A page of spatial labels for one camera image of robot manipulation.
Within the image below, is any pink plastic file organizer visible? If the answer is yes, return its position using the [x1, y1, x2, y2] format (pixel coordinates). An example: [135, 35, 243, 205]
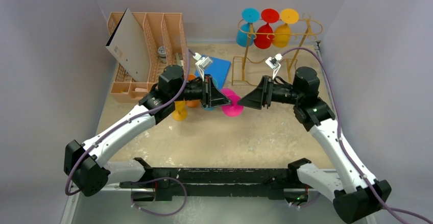
[107, 12, 188, 103]

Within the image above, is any yellow front wine glass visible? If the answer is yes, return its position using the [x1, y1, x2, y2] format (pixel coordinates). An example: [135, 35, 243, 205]
[172, 101, 188, 121]

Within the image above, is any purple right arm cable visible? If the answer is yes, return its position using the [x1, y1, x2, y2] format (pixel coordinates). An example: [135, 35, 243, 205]
[280, 47, 433, 224]

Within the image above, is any grey board in organizer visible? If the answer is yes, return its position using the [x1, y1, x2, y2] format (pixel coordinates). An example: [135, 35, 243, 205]
[106, 8, 150, 82]

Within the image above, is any light blue front wine glass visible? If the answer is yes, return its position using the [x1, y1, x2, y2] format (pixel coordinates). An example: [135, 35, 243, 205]
[202, 106, 216, 111]

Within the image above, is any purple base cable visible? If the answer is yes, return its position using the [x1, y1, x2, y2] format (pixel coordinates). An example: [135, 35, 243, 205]
[130, 177, 189, 217]

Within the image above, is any light blue wine glass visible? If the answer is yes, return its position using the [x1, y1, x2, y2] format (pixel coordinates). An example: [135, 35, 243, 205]
[202, 106, 216, 111]
[236, 8, 260, 47]

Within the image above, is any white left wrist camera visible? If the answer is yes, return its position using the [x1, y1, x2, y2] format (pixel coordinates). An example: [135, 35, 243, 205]
[193, 53, 213, 81]

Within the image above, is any light blue rear wine glass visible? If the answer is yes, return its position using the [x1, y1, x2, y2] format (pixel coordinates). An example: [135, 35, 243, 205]
[236, 8, 260, 47]

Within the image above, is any magenta wine glass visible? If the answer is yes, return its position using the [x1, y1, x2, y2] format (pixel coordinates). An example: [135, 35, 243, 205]
[221, 88, 244, 117]

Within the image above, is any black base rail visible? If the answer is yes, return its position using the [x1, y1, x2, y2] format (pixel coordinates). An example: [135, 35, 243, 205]
[120, 167, 310, 204]

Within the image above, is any orange wine glass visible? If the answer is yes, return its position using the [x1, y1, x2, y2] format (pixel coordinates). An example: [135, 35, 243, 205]
[185, 74, 200, 108]

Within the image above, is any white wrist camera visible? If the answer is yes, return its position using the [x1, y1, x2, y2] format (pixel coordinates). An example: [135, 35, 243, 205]
[265, 53, 283, 80]
[193, 53, 213, 81]

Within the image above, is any red wine glass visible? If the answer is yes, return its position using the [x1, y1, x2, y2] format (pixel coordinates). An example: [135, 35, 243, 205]
[254, 8, 279, 49]

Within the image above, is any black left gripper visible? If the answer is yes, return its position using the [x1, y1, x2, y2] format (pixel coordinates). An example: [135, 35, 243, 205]
[172, 74, 231, 108]

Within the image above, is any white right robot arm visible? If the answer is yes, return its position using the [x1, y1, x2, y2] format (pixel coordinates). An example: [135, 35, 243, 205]
[237, 67, 392, 223]

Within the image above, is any small jar in organizer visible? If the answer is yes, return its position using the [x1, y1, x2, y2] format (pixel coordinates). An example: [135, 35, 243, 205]
[157, 45, 167, 63]

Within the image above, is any yellow wine glass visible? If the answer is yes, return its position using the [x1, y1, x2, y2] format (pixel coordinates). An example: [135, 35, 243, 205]
[272, 8, 299, 48]
[172, 101, 188, 121]

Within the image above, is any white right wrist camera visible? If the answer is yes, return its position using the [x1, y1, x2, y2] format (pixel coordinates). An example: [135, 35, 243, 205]
[265, 53, 283, 80]

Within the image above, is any gold metal wine glass rack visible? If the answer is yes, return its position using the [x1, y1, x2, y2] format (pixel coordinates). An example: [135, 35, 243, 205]
[231, 12, 323, 86]

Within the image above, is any blue notebook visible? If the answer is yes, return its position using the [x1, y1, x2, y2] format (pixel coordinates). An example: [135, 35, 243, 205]
[204, 57, 231, 89]

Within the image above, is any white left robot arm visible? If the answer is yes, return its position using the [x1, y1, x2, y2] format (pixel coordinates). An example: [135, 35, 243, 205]
[64, 65, 231, 196]

